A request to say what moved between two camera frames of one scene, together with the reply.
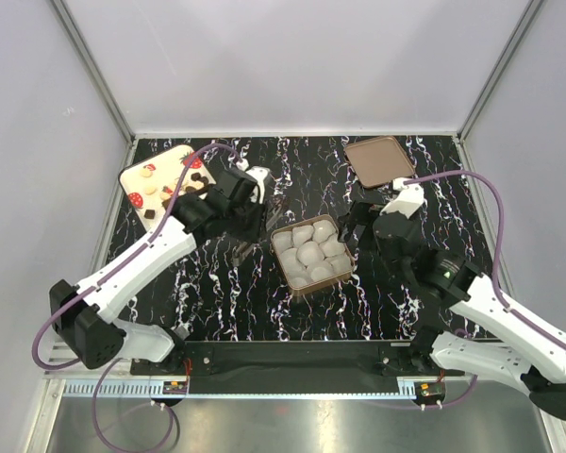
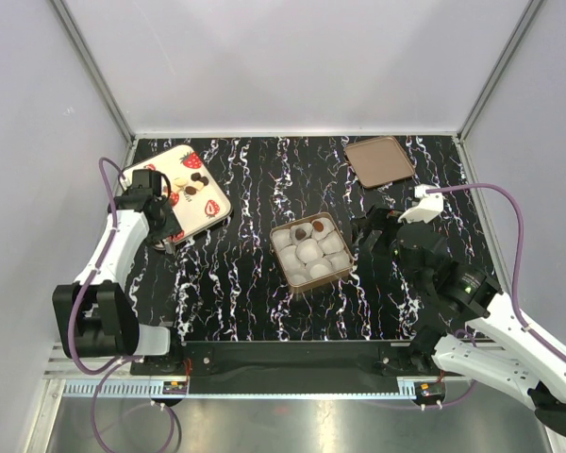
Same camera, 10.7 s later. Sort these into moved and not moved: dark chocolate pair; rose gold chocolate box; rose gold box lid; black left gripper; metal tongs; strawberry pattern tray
Moved: black left gripper; metal tongs
Not moved: rose gold box lid; dark chocolate pair; rose gold chocolate box; strawberry pattern tray
